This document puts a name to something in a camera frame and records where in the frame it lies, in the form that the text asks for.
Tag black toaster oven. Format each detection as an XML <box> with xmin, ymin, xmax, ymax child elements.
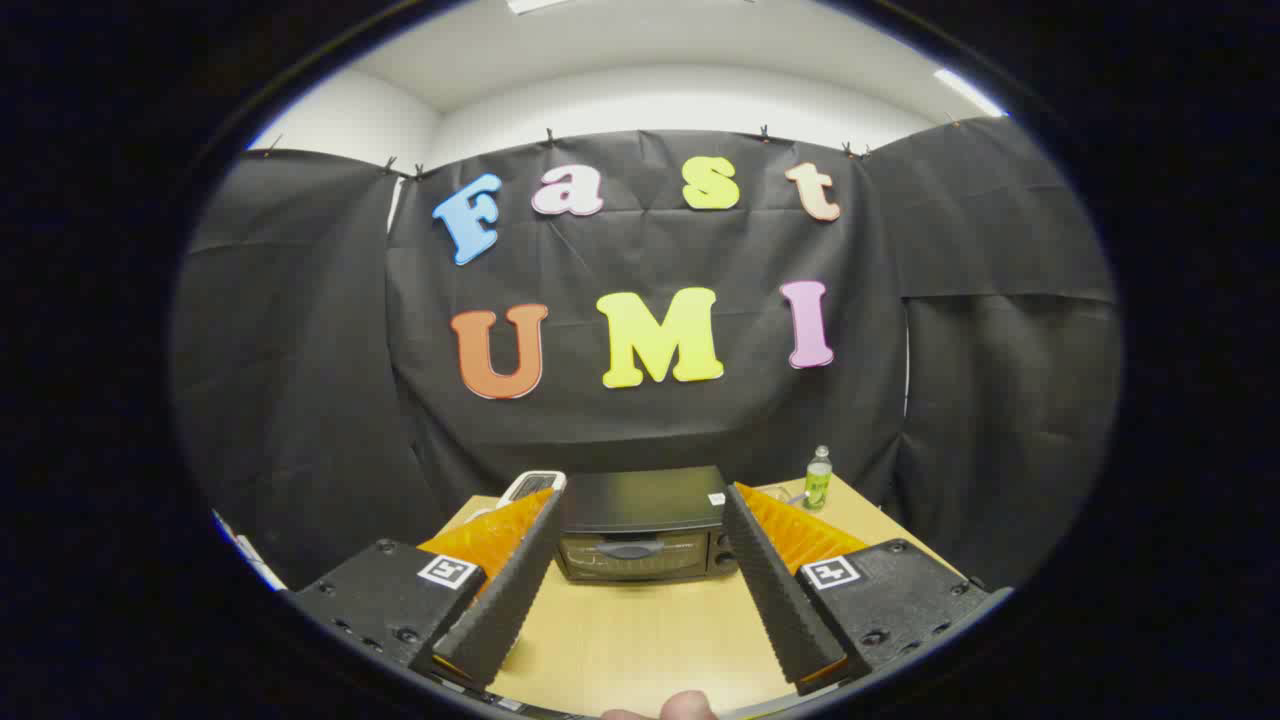
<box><xmin>553</xmin><ymin>465</ymin><xmax>743</xmax><ymax>584</ymax></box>

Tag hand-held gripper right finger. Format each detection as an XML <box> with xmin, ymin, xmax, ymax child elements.
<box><xmin>722</xmin><ymin>483</ymin><xmax>991</xmax><ymax>696</ymax></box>

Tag white pop-up toaster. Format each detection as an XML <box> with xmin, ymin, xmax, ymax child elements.
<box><xmin>497</xmin><ymin>470</ymin><xmax>567</xmax><ymax>509</ymax></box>

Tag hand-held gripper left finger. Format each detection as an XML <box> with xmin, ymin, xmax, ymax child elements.
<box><xmin>285</xmin><ymin>488</ymin><xmax>568</xmax><ymax>691</ymax></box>

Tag green label plastic bottle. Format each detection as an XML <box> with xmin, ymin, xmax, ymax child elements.
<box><xmin>803</xmin><ymin>445</ymin><xmax>834</xmax><ymax>513</ymax></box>

